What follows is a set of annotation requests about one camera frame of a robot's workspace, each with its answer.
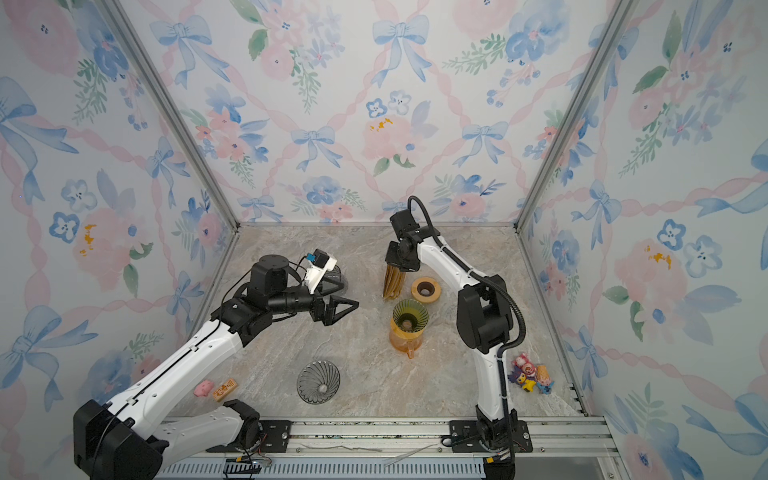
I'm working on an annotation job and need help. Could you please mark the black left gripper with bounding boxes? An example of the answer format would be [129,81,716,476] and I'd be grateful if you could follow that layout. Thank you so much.
[270,278,359,326]

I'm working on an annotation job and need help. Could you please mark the green glass dripper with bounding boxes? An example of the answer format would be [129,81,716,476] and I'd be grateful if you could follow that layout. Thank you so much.
[392,299,429,333]

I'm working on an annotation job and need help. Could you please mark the orange glass carafe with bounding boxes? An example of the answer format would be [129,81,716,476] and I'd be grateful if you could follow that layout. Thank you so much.
[389,328,423,359]

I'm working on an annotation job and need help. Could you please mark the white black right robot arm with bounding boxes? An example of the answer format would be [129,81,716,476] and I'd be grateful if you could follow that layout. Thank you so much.
[385,209,525,451]

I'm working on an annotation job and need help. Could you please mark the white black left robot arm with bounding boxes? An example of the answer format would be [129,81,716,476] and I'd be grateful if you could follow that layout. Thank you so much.
[73,249,359,479]

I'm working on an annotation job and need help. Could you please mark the grey glass dripper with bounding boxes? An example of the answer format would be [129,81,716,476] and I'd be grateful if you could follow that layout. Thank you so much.
[296,360,341,405]

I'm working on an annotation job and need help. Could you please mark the clear grey glass carafe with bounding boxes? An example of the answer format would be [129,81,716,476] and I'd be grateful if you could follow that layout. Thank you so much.
[318,265,348,296]

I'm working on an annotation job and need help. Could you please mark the small wooden toy block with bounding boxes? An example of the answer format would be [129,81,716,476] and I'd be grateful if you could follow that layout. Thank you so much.
[212,378,238,401]

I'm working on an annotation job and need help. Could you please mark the pink small toy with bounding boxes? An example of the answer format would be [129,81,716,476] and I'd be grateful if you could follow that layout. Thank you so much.
[193,380,215,398]

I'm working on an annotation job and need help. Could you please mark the colourful small toy figures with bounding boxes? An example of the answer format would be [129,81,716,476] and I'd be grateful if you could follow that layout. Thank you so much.
[507,353,554,395]

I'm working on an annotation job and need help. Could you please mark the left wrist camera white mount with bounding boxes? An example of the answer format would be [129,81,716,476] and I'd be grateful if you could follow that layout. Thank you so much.
[303,249,337,294]

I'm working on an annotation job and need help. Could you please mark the far wooden ring holder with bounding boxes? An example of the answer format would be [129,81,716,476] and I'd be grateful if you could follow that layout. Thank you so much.
[411,277,442,305]

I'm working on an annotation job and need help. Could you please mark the aluminium mounting rail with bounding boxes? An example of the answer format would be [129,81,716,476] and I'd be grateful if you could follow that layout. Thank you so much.
[155,416,629,479]

